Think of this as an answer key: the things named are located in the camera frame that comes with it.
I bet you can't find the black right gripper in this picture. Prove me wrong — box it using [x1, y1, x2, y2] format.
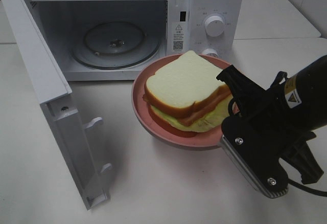
[216, 65, 323, 185]

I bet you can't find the pink plate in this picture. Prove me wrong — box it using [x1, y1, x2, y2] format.
[131, 54, 222, 150]

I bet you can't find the toast sandwich with lettuce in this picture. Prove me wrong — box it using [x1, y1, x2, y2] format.
[143, 51, 232, 137]

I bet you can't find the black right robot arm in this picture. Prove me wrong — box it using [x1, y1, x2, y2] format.
[217, 56, 326, 184]

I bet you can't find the lower white timer knob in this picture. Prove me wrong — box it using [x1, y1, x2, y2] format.
[201, 48, 218, 57]

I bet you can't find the upper white power knob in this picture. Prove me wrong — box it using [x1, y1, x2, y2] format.
[204, 14, 225, 37]

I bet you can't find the warning label with QR code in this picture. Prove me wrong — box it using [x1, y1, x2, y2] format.
[172, 23, 184, 52]

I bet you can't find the glass microwave turntable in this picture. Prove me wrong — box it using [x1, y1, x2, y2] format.
[72, 21, 162, 70]

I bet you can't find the white microwave oven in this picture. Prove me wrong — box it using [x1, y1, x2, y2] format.
[30, 0, 242, 81]

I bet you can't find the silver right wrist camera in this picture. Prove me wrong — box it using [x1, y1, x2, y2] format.
[220, 116, 288, 199]

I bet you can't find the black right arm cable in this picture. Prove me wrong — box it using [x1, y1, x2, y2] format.
[227, 72, 327, 198]

